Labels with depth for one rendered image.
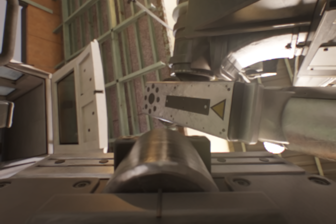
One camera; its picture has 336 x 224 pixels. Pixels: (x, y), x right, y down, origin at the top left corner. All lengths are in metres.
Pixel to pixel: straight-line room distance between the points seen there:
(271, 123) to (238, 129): 0.04
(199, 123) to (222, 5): 0.21
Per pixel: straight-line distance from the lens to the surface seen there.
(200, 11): 0.38
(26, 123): 4.16
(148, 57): 3.27
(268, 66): 0.67
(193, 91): 0.29
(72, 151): 2.67
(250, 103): 0.25
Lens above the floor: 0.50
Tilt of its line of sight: 57 degrees up
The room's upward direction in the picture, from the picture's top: 98 degrees clockwise
